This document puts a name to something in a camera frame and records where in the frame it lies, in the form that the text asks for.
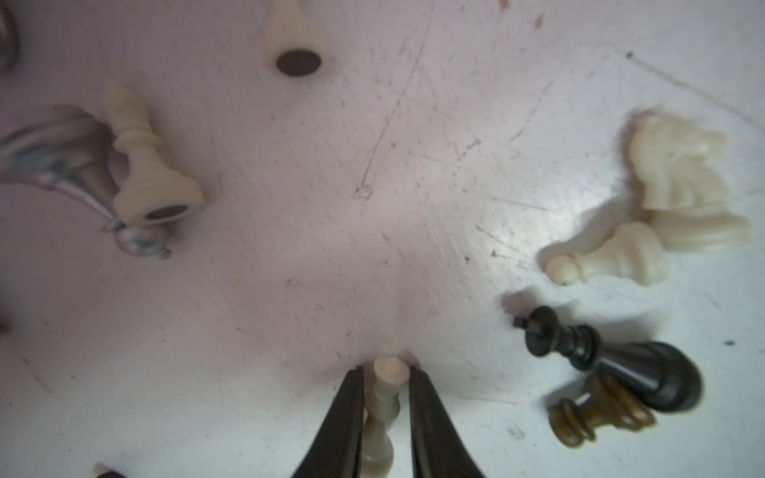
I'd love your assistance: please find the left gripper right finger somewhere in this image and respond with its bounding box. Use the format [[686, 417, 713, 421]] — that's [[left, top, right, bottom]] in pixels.
[[408, 366, 485, 478]]

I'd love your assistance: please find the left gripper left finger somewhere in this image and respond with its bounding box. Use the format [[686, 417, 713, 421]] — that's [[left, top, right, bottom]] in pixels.
[[293, 366, 365, 478]]

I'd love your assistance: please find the bronze rook chess piece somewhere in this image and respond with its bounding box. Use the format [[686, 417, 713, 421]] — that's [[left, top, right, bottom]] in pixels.
[[548, 372, 655, 448]]

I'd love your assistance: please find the black king chess piece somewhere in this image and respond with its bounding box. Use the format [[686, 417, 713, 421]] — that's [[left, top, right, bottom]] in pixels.
[[512, 306, 703, 413]]

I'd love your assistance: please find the white pawn chess piece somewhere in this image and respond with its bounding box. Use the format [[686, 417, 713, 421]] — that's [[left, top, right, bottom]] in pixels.
[[544, 222, 669, 287]]

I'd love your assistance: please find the white bishop chess piece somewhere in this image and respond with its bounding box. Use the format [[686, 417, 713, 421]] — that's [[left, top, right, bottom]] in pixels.
[[102, 80, 205, 227]]

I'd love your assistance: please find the white knight chess piece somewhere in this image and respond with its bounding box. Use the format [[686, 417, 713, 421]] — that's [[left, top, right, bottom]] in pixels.
[[628, 112, 752, 253]]

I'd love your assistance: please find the silver bishop chess piece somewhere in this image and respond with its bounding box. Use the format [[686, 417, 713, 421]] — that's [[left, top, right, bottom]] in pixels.
[[1, 105, 171, 259]]

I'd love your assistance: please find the white small chess piece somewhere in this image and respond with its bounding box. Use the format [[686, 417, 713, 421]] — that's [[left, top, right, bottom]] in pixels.
[[259, 0, 330, 78]]

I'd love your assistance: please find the silver pawn chess piece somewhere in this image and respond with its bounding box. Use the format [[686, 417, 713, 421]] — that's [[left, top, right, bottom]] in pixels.
[[0, 0, 20, 74]]

